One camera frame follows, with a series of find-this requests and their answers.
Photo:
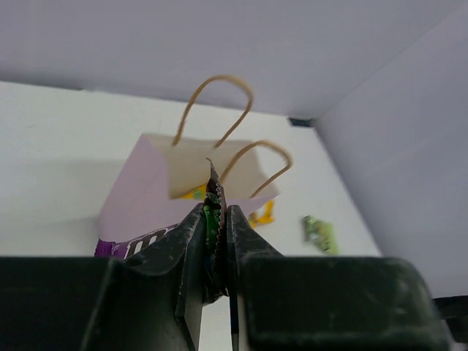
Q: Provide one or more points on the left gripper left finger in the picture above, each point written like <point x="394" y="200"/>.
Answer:
<point x="151" y="301"/>

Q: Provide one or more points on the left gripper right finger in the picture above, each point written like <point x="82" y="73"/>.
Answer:
<point x="324" y="303"/>

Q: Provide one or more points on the green snack packet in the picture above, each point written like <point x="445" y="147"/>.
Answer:
<point x="320" y="234"/>

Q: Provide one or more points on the yellow m&m packet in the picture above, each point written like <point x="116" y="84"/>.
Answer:
<point x="262" y="216"/>
<point x="195" y="194"/>

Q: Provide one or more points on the pink paper bag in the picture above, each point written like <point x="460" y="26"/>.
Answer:
<point x="152" y="189"/>

